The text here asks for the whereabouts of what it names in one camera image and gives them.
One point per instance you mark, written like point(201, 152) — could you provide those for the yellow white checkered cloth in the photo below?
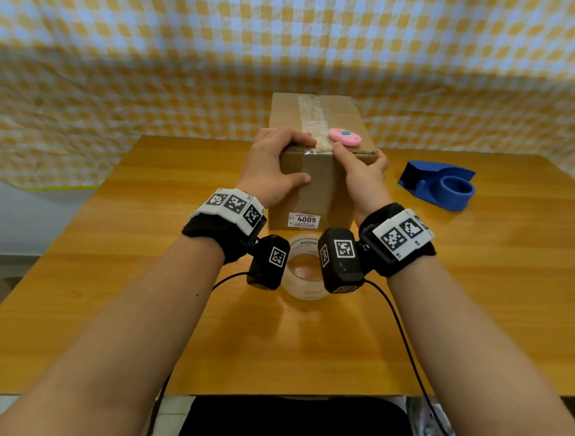
point(269, 45)

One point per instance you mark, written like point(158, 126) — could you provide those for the blue tape dispenser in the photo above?
point(426, 179)

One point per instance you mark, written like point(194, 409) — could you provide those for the person's left hand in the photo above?
point(263, 170)

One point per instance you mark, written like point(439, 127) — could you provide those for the black left wristband white markers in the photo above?
point(211, 229)

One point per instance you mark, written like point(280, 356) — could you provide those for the pink oval cutter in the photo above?
point(345, 137)

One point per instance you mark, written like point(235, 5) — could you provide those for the person's right hand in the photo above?
point(366, 188)

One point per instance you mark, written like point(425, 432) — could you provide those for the person's black trousers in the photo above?
point(292, 420)

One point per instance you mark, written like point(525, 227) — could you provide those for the black right wristband white markers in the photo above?
point(395, 262)

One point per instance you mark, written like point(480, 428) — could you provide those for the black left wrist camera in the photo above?
point(267, 265)

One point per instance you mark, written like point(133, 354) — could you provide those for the person's right forearm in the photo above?
point(471, 350)

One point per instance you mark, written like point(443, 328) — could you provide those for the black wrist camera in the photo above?
point(267, 265)
point(341, 269)

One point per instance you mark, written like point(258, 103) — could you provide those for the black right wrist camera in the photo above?
point(341, 269)

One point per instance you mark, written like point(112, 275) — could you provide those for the brown cardboard box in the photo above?
point(323, 188)

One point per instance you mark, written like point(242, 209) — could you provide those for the clear tape roll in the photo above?
point(305, 290)

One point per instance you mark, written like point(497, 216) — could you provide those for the black wristband white markers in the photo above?
point(211, 229)
point(395, 262)

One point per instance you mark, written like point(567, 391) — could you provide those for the person's left forearm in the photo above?
point(126, 350)

